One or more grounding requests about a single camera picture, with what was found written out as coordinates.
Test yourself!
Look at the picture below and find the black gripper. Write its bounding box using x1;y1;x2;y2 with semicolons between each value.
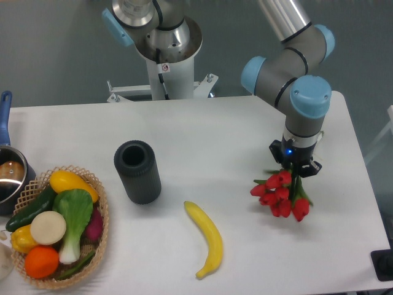
269;138;322;178

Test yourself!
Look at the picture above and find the red tulip bouquet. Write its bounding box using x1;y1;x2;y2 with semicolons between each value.
250;168;313;222

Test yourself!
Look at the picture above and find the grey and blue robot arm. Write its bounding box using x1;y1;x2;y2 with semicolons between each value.
102;1;335;178

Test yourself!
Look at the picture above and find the yellow banana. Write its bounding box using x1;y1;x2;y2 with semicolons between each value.
184;201;224;280

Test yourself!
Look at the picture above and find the black device at edge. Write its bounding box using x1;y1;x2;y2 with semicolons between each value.
370;249;392;281

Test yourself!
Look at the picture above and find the dark grey ribbed vase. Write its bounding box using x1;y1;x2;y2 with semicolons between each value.
114;140;161;205

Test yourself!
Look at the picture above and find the purple sweet potato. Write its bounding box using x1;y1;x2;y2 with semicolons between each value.
85;208;103;241

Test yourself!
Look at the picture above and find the green bok choy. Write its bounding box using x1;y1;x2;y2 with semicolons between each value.
53;189;93;264

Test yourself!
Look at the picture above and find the green chili pepper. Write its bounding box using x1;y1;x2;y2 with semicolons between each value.
56;251;96;280

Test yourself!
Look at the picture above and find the yellow squash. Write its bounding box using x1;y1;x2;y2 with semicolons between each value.
49;170;99;203

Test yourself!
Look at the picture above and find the dark green cucumber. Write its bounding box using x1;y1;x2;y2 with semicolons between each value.
6;185;57;232

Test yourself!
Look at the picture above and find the beige round mushroom cap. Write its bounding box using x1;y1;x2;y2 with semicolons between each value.
30;211;66;245

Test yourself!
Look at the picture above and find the woven wicker basket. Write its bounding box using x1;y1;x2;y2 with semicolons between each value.
12;165;109;290

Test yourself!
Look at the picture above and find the orange fruit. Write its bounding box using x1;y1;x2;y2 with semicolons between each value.
25;246;60;279

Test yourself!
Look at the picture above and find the yellow bell pepper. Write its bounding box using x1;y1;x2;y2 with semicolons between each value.
10;224;39;254

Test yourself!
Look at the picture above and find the white garlic bulb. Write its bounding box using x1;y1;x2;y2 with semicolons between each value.
0;231;14;280

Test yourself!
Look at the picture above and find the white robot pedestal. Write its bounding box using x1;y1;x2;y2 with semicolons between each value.
107;56;219;103

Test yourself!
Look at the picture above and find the black base cable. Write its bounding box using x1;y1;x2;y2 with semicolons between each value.
155;48;171;101

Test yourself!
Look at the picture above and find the blue handled saucepan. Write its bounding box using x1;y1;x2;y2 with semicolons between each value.
1;90;36;216

